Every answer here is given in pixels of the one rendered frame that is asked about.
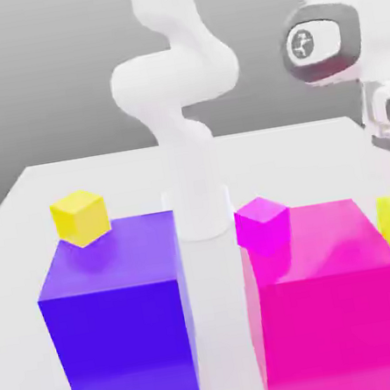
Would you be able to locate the large violet box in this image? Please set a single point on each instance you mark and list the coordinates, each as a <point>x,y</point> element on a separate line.
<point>121,334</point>

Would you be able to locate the small yellow cube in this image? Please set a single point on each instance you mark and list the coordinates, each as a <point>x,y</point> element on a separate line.
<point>80,218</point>

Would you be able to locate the large pink box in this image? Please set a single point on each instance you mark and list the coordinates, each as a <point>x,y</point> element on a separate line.
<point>328,319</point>

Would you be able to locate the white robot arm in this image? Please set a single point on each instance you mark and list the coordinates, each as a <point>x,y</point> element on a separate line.
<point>176,77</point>

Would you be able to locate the small magenta cube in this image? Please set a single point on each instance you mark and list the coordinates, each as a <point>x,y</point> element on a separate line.
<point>262,225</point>

